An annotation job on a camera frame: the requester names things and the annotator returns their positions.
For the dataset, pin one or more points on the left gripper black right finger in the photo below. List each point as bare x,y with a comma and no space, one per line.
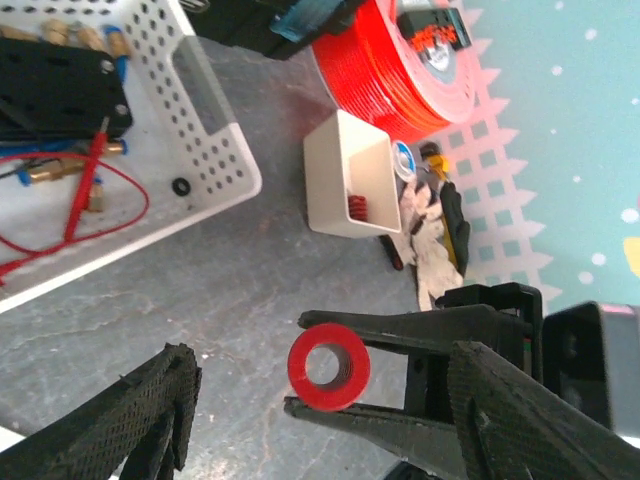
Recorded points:
511,427

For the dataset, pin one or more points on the black rubber washer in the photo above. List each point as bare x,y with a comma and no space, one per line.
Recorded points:
181,187

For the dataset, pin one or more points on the white plastic perforated basket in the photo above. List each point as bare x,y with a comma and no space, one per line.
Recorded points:
183,126

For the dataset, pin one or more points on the white work glove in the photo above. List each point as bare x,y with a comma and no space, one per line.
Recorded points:
420,243

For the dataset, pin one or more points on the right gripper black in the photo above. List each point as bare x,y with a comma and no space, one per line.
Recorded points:
564,351

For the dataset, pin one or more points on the white small parts box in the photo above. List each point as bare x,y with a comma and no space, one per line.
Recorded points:
346,156

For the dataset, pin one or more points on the yellow black screwdriver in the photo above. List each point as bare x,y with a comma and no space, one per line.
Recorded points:
437,163

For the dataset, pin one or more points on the black power strip orange sockets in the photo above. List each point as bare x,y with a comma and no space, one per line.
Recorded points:
425,28

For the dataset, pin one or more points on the red filament spool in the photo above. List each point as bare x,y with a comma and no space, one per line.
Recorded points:
374,74

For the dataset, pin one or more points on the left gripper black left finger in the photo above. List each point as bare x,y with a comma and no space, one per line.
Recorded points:
139,427

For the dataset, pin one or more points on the black battery holder in basket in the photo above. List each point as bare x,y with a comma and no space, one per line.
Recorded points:
51,92

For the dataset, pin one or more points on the black toolbox with blue latches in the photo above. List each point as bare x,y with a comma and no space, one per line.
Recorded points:
276,29

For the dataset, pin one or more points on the red probe lead in basket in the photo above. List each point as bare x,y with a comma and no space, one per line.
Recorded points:
92,161

